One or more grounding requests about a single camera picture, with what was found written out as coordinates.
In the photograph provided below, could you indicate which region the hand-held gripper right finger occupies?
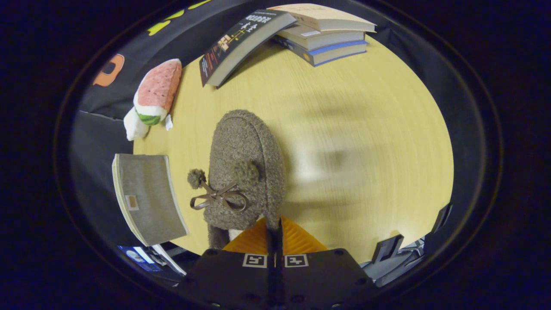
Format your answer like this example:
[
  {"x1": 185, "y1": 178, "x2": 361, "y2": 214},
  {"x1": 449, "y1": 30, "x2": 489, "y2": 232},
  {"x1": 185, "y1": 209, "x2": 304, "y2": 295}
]
[{"x1": 277, "y1": 216, "x2": 380, "y2": 310}]

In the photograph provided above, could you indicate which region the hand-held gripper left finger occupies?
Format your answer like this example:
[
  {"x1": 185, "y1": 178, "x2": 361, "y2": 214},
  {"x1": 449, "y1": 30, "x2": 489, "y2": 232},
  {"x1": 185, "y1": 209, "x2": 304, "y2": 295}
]
[{"x1": 176, "y1": 217, "x2": 277, "y2": 310}]

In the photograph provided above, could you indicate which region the grey fabric storage box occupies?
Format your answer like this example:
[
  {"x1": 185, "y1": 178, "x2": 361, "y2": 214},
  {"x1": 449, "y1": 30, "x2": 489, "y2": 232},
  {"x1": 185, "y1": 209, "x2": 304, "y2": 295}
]
[{"x1": 111, "y1": 153, "x2": 189, "y2": 247}]

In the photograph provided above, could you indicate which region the brown fuzzy shoe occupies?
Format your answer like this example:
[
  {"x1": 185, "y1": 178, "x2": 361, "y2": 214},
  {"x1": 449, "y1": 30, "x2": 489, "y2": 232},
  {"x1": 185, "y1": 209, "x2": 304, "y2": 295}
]
[{"x1": 187, "y1": 109, "x2": 287, "y2": 251}]

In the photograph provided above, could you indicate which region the blue printed package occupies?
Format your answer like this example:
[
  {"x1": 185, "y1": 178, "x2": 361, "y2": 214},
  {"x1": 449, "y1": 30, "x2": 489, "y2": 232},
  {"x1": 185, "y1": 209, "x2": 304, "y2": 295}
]
[{"x1": 118, "y1": 243, "x2": 186, "y2": 277}]

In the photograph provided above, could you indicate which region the white plush toy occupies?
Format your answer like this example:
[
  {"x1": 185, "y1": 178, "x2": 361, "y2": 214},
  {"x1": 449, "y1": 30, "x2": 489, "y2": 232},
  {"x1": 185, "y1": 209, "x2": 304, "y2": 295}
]
[{"x1": 124, "y1": 107, "x2": 151, "y2": 142}]

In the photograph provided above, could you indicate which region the black backdrop cloth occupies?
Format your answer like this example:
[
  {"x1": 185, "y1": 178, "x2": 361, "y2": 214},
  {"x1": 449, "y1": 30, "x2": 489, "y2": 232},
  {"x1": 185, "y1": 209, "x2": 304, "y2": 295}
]
[{"x1": 69, "y1": 0, "x2": 479, "y2": 259}]

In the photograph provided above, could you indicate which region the watermelon slice plush toy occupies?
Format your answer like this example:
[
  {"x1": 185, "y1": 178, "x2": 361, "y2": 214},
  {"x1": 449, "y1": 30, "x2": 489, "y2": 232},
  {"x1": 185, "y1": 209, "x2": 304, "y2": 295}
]
[{"x1": 133, "y1": 59, "x2": 183, "y2": 131}]

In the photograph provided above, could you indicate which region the blue cover book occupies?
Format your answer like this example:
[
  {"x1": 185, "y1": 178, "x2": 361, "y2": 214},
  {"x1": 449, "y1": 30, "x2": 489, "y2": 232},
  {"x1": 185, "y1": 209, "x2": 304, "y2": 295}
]
[{"x1": 272, "y1": 36, "x2": 369, "y2": 68}]

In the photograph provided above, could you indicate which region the black cover book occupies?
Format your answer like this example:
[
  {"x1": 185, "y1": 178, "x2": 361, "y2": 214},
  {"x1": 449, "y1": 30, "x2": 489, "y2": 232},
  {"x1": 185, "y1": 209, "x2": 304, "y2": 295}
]
[{"x1": 199, "y1": 9, "x2": 298, "y2": 87}]

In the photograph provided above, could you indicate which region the grey cover book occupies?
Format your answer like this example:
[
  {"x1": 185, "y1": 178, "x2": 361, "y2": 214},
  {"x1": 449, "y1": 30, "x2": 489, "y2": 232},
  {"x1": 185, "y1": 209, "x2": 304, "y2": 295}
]
[{"x1": 275, "y1": 24, "x2": 367, "y2": 52}]

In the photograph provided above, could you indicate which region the beige cover book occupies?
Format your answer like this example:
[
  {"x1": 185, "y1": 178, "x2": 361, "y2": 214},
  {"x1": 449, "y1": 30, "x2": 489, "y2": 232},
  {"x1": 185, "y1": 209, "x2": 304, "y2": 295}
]
[{"x1": 267, "y1": 3, "x2": 378, "y2": 33}]

